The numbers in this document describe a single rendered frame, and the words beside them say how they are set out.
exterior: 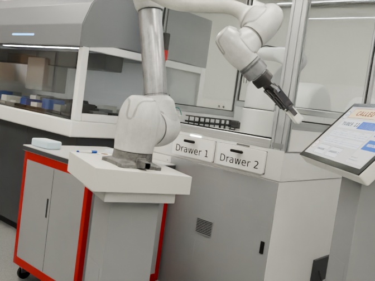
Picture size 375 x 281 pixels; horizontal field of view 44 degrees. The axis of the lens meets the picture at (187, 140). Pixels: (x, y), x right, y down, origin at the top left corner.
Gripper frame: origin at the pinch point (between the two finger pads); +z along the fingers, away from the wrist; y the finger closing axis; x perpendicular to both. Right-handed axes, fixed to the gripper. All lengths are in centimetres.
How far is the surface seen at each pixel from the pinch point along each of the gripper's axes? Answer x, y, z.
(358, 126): -12.2, -10.3, 17.0
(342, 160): 3.7, -22.4, 16.9
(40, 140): 89, 92, -62
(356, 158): 1.9, -28.9, 16.9
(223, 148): 21, 64, 4
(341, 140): -4.9, -8.4, 17.0
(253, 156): 15, 50, 14
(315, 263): 26, 73, 90
